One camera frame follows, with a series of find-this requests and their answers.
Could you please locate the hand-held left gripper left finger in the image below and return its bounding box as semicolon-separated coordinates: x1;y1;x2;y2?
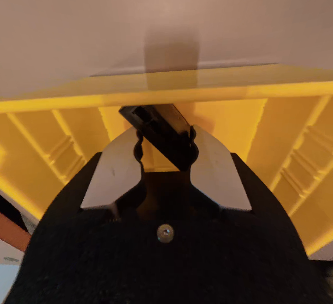
80;127;147;209

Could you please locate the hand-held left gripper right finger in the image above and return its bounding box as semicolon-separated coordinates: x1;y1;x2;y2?
189;124;252;211

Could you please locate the black network switch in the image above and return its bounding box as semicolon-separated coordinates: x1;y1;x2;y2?
118;104;198;172

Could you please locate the yellow plastic bin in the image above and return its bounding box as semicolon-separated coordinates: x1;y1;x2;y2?
0;63;333;260

